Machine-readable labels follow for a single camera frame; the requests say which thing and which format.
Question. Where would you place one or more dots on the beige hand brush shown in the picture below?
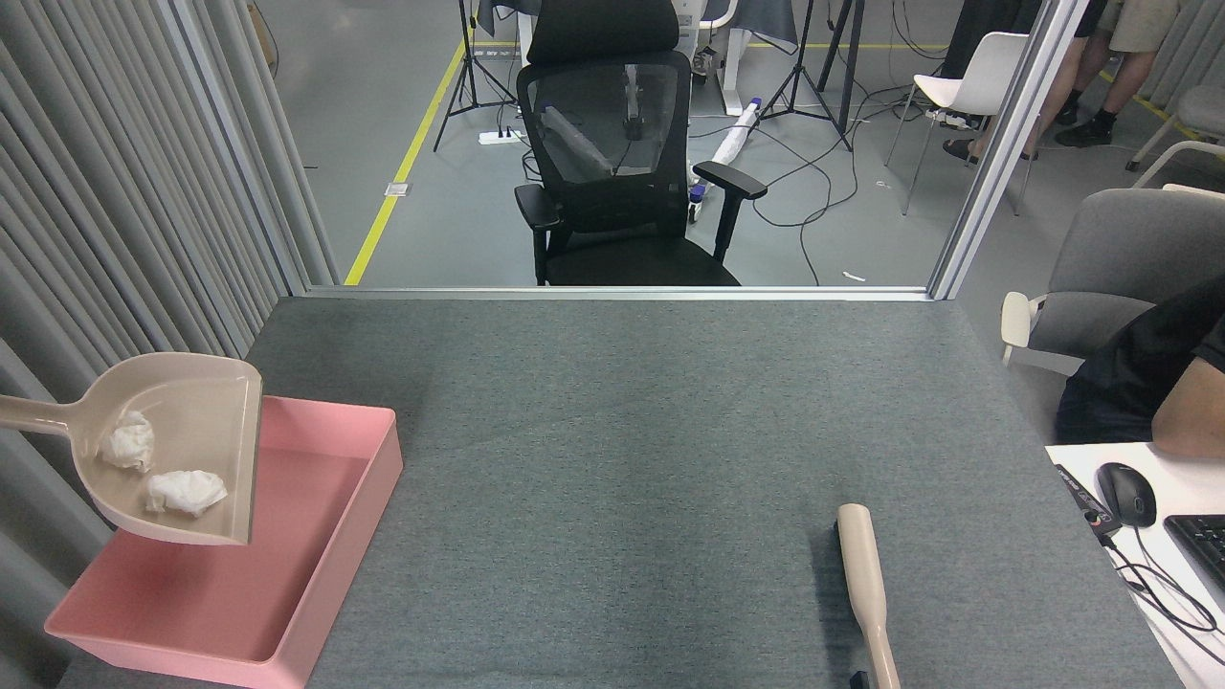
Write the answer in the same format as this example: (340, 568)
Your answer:
(864, 565)

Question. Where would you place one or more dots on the white power strip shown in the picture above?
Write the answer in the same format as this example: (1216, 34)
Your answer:
(500, 137)

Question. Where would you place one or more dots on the black mesh office chair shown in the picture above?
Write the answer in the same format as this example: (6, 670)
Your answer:
(632, 260)

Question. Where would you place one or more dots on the black computer mouse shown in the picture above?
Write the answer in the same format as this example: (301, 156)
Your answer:
(1127, 493)

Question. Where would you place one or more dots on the metal floor outlet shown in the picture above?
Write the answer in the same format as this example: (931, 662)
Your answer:
(397, 188)

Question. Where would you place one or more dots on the grey chair with white frame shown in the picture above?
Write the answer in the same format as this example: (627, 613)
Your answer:
(1204, 105)

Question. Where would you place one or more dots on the grey pleated curtain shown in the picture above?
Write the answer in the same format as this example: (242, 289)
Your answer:
(96, 239)

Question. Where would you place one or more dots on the white stand leg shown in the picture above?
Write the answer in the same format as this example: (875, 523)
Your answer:
(732, 77)

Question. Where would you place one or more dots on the pink plastic bin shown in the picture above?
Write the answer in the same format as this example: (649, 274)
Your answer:
(287, 536)

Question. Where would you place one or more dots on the beige plastic dustpan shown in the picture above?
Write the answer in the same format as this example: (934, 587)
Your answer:
(201, 421)

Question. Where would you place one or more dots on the person's forearm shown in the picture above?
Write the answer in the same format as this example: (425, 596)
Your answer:
(1196, 407)

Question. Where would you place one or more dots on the small white paper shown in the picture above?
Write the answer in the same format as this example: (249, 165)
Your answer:
(129, 443)

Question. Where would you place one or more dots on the black tripod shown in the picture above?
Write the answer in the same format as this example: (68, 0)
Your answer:
(802, 77)
(468, 67)

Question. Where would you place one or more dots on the large white paper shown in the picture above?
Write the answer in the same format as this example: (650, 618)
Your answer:
(187, 493)

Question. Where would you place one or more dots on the seated person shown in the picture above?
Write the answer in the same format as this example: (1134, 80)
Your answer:
(1120, 383)

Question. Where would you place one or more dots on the black keyboard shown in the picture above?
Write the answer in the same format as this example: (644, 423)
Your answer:
(1204, 547)

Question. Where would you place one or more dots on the white plastic chair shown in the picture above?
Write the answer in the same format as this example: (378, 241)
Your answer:
(986, 77)

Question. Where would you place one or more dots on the black device with red button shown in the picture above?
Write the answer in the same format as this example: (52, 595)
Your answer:
(1086, 500)

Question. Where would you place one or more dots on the grey upholstered armchair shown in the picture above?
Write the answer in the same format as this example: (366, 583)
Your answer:
(1120, 249)

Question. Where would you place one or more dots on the silver frame post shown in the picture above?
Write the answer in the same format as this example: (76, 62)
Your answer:
(1005, 144)
(249, 144)

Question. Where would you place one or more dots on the white roll with blue ends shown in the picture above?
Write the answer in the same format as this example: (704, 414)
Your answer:
(735, 139)

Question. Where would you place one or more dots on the silver frame rail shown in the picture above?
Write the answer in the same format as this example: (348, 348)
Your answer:
(622, 293)

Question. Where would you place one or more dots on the standing person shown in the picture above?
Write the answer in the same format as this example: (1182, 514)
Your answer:
(1139, 19)

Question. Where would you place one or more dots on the white desk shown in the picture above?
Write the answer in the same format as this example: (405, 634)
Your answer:
(1196, 478)

